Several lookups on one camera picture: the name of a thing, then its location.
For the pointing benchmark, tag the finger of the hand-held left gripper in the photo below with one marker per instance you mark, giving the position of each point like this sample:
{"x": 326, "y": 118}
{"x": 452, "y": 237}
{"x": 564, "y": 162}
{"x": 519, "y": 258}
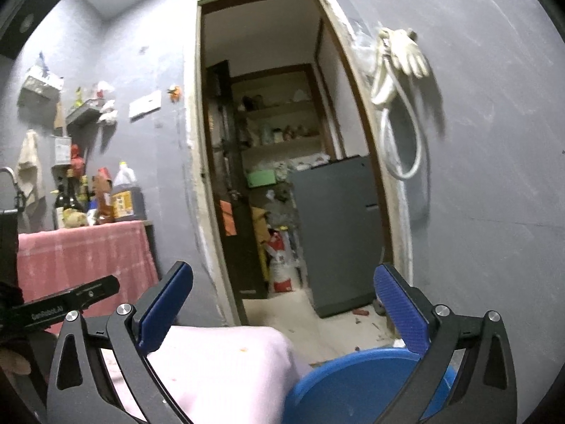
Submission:
{"x": 95, "y": 289}

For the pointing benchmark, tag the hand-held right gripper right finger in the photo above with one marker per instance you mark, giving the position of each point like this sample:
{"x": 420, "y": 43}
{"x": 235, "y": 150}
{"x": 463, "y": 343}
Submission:
{"x": 401, "y": 309}

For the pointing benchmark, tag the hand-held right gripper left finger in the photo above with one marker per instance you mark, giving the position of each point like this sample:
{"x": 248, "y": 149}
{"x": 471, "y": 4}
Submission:
{"x": 163, "y": 304}

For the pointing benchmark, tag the blue plastic basin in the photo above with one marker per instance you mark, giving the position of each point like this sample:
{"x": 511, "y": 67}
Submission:
{"x": 353, "y": 388}

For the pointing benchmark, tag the person's left hand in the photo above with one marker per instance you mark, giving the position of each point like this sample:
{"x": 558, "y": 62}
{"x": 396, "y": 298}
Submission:
{"x": 15, "y": 362}

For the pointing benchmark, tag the red plaid towel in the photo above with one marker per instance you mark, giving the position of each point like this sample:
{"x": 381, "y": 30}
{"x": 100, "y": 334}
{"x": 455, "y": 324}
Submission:
{"x": 88, "y": 251}

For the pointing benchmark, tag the dark brown door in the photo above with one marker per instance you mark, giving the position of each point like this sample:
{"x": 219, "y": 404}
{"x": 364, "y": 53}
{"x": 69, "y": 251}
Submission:
{"x": 240, "y": 265}

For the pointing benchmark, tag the clear cooking oil jug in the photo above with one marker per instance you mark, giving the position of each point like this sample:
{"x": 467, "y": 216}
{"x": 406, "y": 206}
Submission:
{"x": 128, "y": 198}

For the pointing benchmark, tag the grey refrigerator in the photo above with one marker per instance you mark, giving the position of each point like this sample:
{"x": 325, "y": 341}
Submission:
{"x": 335, "y": 238}

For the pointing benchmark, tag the yellow bag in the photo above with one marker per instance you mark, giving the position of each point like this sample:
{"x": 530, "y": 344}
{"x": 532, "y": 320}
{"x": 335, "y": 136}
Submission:
{"x": 260, "y": 234}

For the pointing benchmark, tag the white red rice sack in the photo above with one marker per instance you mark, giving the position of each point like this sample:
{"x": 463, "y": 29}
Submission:
{"x": 282, "y": 269}

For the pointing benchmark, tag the red plastic bag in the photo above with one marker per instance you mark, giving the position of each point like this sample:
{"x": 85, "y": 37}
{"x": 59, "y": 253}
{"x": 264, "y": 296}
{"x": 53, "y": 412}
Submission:
{"x": 77, "y": 157}

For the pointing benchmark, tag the beige hanging cloth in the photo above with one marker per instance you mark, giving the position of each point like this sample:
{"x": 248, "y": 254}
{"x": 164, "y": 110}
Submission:
{"x": 28, "y": 168}

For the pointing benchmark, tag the metal faucet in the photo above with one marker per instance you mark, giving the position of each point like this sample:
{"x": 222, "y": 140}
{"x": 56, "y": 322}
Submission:
{"x": 11, "y": 174}

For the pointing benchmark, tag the green box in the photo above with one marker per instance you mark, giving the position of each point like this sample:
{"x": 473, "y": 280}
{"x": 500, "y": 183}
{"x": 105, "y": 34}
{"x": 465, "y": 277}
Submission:
{"x": 261, "y": 179}

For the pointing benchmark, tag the wooden storage shelf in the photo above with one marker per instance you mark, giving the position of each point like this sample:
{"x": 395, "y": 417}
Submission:
{"x": 282, "y": 110}

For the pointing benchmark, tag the white hanging gloves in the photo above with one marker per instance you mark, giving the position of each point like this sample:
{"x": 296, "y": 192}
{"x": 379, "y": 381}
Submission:
{"x": 406, "y": 53}

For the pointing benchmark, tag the white labelled wall box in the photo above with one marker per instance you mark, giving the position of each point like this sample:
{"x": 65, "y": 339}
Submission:
{"x": 62, "y": 150}

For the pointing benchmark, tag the grey wall shelf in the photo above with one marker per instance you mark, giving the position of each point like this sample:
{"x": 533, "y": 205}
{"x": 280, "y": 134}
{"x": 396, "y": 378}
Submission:
{"x": 86, "y": 115}

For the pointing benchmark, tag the white wall switch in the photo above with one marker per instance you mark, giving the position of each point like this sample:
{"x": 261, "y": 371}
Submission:
{"x": 145, "y": 104}

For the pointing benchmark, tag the metal wall basket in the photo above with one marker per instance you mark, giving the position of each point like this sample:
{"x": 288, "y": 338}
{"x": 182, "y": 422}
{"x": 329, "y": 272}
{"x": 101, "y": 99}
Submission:
{"x": 39, "y": 86}

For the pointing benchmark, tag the brown wooden door frame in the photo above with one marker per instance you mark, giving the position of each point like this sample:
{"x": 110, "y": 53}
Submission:
{"x": 205, "y": 97}

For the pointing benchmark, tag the orange wall hook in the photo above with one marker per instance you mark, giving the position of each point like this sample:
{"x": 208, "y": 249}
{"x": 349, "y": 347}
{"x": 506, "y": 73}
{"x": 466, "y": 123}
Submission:
{"x": 175, "y": 92}

